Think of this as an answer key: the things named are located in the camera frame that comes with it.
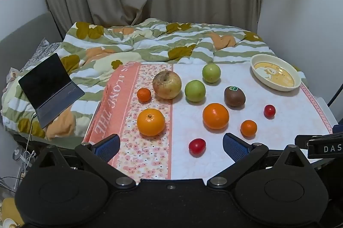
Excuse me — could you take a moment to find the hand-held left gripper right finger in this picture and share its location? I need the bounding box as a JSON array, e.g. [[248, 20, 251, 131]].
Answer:
[[206, 133, 311, 189]]

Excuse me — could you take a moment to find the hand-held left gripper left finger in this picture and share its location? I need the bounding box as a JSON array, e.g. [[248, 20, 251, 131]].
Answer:
[[33, 134, 136, 189]]

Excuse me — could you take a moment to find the small mandarin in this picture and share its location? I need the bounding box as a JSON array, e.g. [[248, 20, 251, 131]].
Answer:
[[137, 88, 152, 103], [240, 120, 258, 137]]

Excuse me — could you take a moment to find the large orange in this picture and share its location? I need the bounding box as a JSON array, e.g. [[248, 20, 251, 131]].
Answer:
[[137, 108, 166, 137], [202, 103, 230, 130]]

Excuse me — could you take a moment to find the red cherry tomato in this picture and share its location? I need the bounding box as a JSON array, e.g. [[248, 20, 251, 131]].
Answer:
[[188, 138, 207, 156], [264, 104, 276, 119]]

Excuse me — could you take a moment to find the brown kiwi with sticker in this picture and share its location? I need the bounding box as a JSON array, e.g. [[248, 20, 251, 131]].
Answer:
[[224, 85, 246, 108]]

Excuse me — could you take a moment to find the green apple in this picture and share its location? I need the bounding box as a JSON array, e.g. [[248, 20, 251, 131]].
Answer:
[[202, 63, 222, 83], [184, 80, 206, 103]]

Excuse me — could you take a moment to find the cream shallow bowl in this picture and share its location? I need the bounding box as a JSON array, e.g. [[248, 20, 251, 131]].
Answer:
[[250, 54, 302, 92]]

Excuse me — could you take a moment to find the large yellow apple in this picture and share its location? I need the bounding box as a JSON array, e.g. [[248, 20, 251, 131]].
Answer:
[[152, 70, 182, 100]]

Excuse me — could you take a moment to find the pink bordered white tablecloth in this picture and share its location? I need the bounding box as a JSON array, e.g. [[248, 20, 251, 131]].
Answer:
[[82, 61, 334, 181]]

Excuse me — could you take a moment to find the clear round stand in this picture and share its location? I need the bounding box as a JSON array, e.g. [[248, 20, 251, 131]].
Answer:
[[12, 146, 27, 162]]

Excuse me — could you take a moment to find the grey laptop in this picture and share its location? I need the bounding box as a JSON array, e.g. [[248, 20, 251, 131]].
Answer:
[[18, 52, 86, 129]]

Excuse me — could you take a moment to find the yellow cloth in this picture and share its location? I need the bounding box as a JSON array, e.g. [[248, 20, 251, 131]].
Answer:
[[0, 197, 25, 227]]

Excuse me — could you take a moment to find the grey patterned pillow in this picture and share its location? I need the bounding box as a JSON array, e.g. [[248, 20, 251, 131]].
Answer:
[[20, 38, 64, 74]]

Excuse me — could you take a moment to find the green striped floral blanket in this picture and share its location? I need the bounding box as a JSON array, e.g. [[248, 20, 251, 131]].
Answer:
[[0, 18, 306, 141]]

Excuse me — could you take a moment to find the grey headboard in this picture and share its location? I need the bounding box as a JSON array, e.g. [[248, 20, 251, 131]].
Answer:
[[0, 12, 64, 76]]

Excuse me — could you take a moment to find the black cable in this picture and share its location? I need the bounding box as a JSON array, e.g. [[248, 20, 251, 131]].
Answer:
[[328, 80, 343, 106]]

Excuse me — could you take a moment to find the white charging cable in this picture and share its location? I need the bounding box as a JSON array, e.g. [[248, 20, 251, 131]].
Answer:
[[26, 113, 37, 143]]

